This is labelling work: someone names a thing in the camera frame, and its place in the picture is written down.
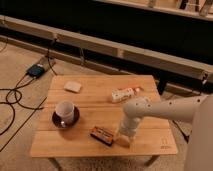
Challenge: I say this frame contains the dark brown saucer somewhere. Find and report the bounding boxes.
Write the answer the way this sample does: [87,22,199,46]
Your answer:
[52,107,80,128]

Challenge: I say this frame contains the white mug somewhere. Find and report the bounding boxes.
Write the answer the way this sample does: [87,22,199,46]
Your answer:
[55,101,74,118]

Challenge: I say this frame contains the white orange tube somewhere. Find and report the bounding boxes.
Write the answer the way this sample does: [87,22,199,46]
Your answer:
[111,87,142,103]

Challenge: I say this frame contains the black orange eraser box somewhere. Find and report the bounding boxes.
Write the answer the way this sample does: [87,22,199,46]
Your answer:
[90,127,113,146]

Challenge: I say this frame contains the black floor cables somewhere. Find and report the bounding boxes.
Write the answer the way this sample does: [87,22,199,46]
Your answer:
[0,39,58,153]

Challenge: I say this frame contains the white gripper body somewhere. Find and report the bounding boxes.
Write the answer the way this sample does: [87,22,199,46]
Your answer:
[118,116,141,137]

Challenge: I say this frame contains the blue power adapter box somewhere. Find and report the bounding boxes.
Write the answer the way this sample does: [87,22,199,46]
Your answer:
[26,64,45,78]

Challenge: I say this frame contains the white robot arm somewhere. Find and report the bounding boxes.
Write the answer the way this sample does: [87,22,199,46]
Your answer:
[118,94,213,171]

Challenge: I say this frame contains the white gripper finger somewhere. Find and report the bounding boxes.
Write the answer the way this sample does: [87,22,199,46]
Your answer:
[114,132,121,142]

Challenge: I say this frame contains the wooden folding table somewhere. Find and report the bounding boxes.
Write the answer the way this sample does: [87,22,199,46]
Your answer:
[30,75,177,158]

